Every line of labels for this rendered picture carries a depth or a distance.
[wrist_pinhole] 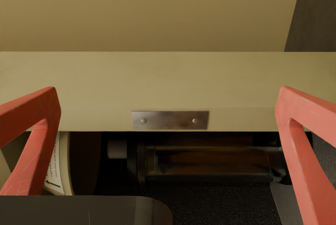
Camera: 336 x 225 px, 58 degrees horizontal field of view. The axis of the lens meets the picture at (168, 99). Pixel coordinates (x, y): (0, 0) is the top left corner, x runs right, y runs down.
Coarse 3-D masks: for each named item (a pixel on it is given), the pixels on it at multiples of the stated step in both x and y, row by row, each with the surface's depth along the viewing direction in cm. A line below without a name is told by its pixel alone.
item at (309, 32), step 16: (304, 0) 58; (320, 0) 52; (304, 16) 58; (320, 16) 52; (288, 32) 66; (304, 32) 58; (320, 32) 52; (288, 48) 66; (304, 48) 58; (320, 48) 52
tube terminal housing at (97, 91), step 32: (0, 64) 34; (32, 64) 34; (64, 64) 34; (96, 64) 34; (128, 64) 34; (160, 64) 34; (192, 64) 34; (224, 64) 34; (256, 64) 34; (288, 64) 34; (320, 64) 34; (0, 96) 29; (64, 96) 29; (96, 96) 29; (128, 96) 29; (160, 96) 29; (192, 96) 29; (224, 96) 29; (256, 96) 29; (320, 96) 29; (32, 128) 29; (64, 128) 29; (96, 128) 29; (128, 128) 29; (224, 128) 29; (256, 128) 29; (0, 160) 32
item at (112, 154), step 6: (132, 132) 40; (114, 138) 43; (120, 138) 43; (126, 138) 44; (132, 138) 40; (108, 144) 42; (114, 144) 42; (120, 144) 42; (126, 144) 40; (132, 144) 39; (108, 150) 42; (114, 150) 42; (120, 150) 42; (126, 150) 40; (132, 150) 39; (108, 156) 42; (114, 156) 42; (120, 156) 42; (126, 156) 40; (132, 156) 39; (132, 162) 39; (132, 168) 40; (132, 174) 40
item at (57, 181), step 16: (64, 144) 35; (80, 144) 50; (96, 144) 52; (64, 160) 35; (80, 160) 50; (96, 160) 51; (48, 176) 37; (64, 176) 36; (80, 176) 48; (96, 176) 49; (64, 192) 37; (80, 192) 45
